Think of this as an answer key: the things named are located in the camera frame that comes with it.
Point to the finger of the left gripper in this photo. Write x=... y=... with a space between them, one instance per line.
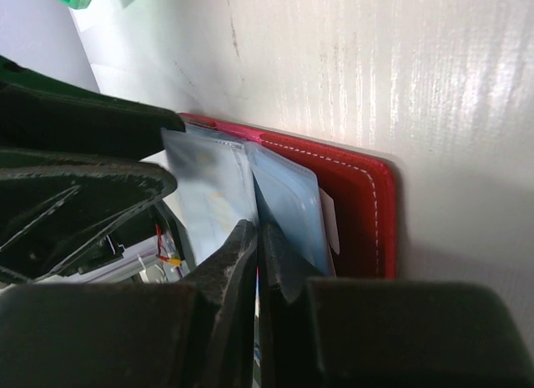
x=44 y=114
x=56 y=207

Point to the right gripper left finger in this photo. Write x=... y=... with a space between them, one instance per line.
x=198 y=332

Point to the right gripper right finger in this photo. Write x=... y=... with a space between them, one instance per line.
x=318 y=331

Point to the red leather card holder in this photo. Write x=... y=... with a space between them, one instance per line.
x=362 y=188

